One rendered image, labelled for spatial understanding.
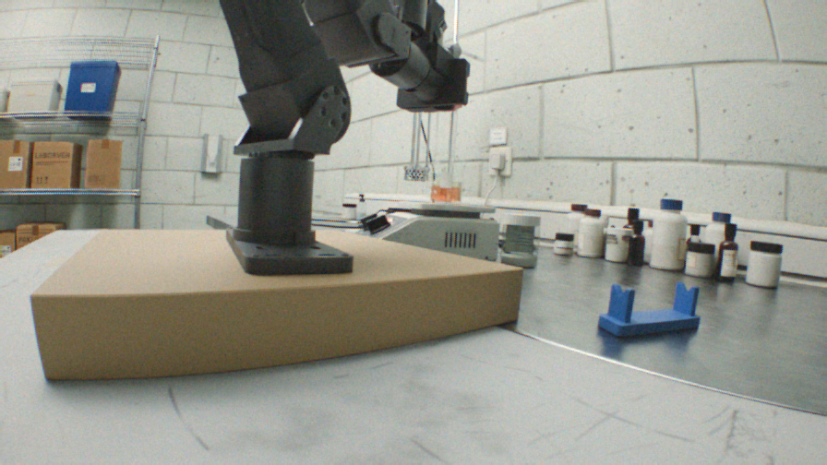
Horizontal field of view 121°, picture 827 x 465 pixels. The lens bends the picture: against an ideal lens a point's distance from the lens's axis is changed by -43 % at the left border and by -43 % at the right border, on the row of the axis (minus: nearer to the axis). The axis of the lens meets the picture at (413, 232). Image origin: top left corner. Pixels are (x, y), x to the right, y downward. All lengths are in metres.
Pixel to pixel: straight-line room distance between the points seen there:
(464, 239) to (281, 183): 0.32
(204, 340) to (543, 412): 0.16
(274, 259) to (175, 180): 2.60
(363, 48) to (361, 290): 0.25
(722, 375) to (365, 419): 0.21
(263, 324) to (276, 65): 0.19
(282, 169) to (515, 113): 0.97
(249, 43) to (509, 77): 1.01
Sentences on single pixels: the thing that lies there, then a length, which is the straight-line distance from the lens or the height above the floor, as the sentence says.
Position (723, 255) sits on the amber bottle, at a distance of 0.73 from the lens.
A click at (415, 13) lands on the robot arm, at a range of 0.49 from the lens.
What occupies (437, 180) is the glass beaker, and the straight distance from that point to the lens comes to 0.60.
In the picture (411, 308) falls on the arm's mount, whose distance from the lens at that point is 0.25.
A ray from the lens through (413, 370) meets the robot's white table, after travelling 0.22.
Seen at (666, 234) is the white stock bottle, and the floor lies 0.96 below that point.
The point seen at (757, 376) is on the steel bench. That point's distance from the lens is 0.29.
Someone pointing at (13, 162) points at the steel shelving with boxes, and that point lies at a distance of 2.62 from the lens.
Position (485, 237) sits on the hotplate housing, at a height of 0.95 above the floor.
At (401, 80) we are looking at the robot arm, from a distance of 0.47.
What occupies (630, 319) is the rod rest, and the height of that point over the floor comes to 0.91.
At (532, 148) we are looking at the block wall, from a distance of 1.15.
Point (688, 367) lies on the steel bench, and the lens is 0.28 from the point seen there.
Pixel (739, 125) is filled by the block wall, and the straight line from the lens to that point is 0.94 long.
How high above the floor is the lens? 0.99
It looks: 4 degrees down
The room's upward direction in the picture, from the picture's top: 3 degrees clockwise
